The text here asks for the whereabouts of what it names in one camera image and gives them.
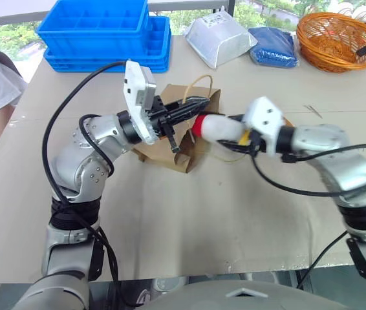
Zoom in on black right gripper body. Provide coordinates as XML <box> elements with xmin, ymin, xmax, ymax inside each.
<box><xmin>248</xmin><ymin>130</ymin><xmax>268</xmax><ymax>158</ymax></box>

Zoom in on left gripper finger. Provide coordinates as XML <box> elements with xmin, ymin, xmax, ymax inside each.
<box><xmin>165</xmin><ymin>96</ymin><xmax>210</xmax><ymax>114</ymax></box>
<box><xmin>162</xmin><ymin>105</ymin><xmax>208</xmax><ymax>125</ymax></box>

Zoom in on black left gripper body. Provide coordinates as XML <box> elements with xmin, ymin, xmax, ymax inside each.
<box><xmin>144</xmin><ymin>96</ymin><xmax>181</xmax><ymax>153</ymax></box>

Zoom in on white plush toy red band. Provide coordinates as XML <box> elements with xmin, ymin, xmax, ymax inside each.
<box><xmin>191</xmin><ymin>113</ymin><xmax>252</xmax><ymax>146</ymax></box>

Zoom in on brown paper bag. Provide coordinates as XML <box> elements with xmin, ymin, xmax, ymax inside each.
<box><xmin>132</xmin><ymin>74</ymin><xmax>247</xmax><ymax>175</ymax></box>

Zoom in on blue plastic divided crate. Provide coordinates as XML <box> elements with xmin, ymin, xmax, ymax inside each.
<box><xmin>43</xmin><ymin>15</ymin><xmax>172</xmax><ymax>74</ymax></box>
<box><xmin>36</xmin><ymin>0</ymin><xmax>153</xmax><ymax>54</ymax></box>

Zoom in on white plastic wrapped package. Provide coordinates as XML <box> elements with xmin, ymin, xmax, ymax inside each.
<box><xmin>184</xmin><ymin>6</ymin><xmax>258</xmax><ymax>70</ymax></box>

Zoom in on blue plastic wrapped bundle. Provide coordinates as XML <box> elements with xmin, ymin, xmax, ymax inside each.
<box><xmin>247</xmin><ymin>26</ymin><xmax>300</xmax><ymax>69</ymax></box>

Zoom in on orange wicker basket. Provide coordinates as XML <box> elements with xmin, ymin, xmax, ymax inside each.
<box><xmin>296</xmin><ymin>12</ymin><xmax>366</xmax><ymax>74</ymax></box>

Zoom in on cream striped round object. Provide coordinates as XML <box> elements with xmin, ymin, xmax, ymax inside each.
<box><xmin>338</xmin><ymin>1</ymin><xmax>366</xmax><ymax>23</ymax></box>

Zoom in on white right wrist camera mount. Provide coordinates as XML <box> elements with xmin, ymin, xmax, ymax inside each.
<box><xmin>241</xmin><ymin>96</ymin><xmax>286</xmax><ymax>158</ymax></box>

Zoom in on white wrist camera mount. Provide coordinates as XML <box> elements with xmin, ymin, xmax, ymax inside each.
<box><xmin>241</xmin><ymin>96</ymin><xmax>286</xmax><ymax>158</ymax></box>
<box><xmin>123</xmin><ymin>60</ymin><xmax>161</xmax><ymax>145</ymax></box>

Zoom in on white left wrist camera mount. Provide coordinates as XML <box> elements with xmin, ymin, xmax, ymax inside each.
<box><xmin>123</xmin><ymin>60</ymin><xmax>161</xmax><ymax>145</ymax></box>

